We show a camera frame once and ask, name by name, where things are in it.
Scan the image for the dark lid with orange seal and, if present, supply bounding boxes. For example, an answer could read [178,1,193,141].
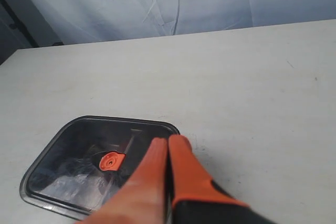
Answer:
[19,116,179,220]

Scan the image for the dark stand pole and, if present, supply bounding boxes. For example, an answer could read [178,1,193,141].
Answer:
[1,0,39,48]

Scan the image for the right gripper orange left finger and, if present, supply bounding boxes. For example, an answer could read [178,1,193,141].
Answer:
[80,137,167,223]

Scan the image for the grey-blue backdrop cloth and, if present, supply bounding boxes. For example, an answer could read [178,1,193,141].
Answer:
[1,0,335,48]

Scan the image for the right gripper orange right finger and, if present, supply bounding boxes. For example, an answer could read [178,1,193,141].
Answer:
[169,135,265,223]

